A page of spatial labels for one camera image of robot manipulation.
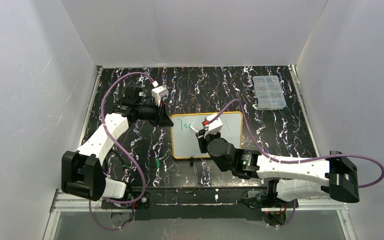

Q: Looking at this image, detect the green whiteboard marker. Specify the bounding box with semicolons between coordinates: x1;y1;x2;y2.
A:
189;126;199;133

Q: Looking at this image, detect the yellow framed whiteboard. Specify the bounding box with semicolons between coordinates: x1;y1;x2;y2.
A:
170;111;244;160

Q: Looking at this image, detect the green marker cap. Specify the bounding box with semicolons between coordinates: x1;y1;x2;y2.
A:
156;158;161;169

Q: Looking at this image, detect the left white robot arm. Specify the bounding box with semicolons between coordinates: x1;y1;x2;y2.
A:
61;85;174;201

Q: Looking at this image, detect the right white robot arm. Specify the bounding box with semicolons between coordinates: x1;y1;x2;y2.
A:
195;129;360;203

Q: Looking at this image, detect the clear plastic compartment box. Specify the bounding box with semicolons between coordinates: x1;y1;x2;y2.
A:
252;75;287;111

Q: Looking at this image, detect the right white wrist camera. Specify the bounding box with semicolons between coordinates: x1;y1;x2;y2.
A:
202;113;223;137

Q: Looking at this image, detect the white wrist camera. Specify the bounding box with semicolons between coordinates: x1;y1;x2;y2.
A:
151;85;169;106
202;113;223;137

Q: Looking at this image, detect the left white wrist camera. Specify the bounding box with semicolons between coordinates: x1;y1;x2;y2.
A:
151;85;169;106

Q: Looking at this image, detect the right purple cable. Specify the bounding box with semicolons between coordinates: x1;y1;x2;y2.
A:
208;98;384;229

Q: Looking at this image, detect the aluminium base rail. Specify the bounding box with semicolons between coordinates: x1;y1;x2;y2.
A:
50;186;347;212

